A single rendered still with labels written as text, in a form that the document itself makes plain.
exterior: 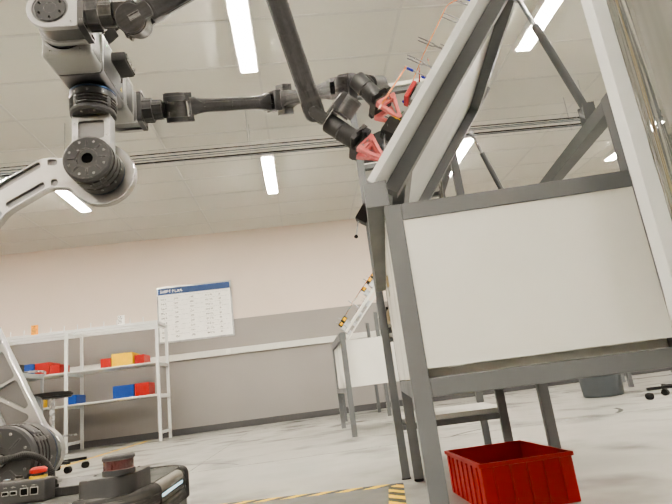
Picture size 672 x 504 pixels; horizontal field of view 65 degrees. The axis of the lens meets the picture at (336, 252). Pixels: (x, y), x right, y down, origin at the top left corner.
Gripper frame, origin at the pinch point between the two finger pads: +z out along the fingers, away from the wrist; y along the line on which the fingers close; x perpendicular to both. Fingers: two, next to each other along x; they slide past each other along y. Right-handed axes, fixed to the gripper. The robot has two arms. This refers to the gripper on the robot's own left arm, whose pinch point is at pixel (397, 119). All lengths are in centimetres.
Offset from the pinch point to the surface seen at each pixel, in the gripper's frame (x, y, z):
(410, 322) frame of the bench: 42, -10, 52
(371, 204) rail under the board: 32.8, -15.8, 25.8
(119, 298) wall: 139, 721, -402
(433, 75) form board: 1.5, -25.8, 9.8
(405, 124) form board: 14.6, -21.8, 15.4
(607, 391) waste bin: -219, 391, 150
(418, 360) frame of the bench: 46, -8, 60
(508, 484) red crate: 31, 45, 97
